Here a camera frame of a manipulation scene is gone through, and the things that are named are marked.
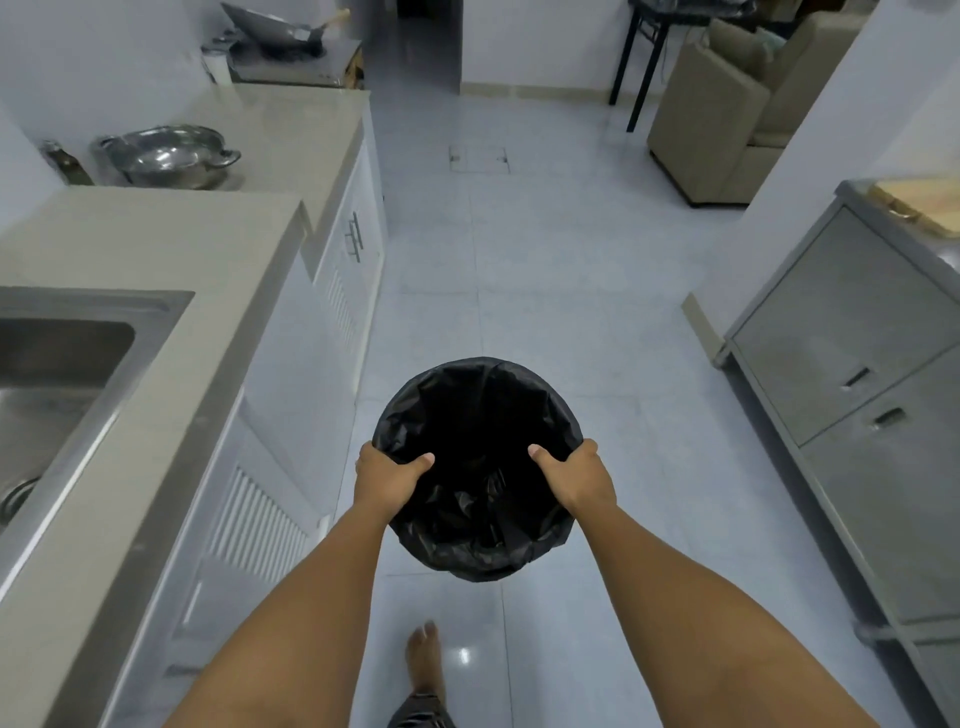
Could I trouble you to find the person's patterned shorts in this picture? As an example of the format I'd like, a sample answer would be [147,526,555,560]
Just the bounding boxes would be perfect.
[387,690,457,728]

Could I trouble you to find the person's left hand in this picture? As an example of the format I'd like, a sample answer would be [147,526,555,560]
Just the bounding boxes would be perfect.
[354,441,436,525]

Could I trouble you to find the person's left forearm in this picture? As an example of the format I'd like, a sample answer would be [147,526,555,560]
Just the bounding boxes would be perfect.
[163,501,390,728]

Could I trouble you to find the stainless steel sink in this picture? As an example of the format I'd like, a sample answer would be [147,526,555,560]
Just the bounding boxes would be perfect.
[0,285,196,601]

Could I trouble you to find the stainless steel cabinet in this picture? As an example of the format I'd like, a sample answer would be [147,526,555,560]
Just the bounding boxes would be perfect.
[712,180,960,728]

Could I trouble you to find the steel gas stove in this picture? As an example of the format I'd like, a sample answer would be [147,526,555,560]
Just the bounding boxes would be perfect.
[225,37,364,90]

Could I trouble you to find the dark glass bottle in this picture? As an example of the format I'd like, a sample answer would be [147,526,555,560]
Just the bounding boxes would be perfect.
[41,140,94,187]

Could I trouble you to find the black metal table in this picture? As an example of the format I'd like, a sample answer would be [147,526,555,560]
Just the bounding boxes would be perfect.
[608,0,759,134]

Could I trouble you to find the person's right hand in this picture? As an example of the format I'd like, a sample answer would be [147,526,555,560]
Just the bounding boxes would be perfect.
[528,438,618,520]

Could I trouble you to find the person's right forearm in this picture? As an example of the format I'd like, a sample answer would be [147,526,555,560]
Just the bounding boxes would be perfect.
[574,501,894,728]

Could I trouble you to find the stainless steel pot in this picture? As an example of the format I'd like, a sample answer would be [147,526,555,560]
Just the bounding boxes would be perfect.
[97,124,243,190]

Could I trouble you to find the beige armchair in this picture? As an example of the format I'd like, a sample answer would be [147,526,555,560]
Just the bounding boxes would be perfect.
[647,10,871,209]

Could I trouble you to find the person's bare foot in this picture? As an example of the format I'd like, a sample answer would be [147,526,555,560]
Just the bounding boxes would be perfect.
[405,620,448,710]

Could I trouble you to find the black bag-lined trash bin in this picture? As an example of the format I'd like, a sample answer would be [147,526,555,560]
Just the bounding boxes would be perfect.
[372,357,585,584]

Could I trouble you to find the wooden cutting board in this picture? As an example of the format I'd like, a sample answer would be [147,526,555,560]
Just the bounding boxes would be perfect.
[867,176,960,240]

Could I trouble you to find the steel wok with handle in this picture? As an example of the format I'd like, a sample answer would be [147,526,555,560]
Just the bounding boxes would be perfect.
[220,2,352,55]

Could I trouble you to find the white kitchen counter cabinet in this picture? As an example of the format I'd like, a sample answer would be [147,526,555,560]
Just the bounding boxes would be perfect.
[0,82,390,728]

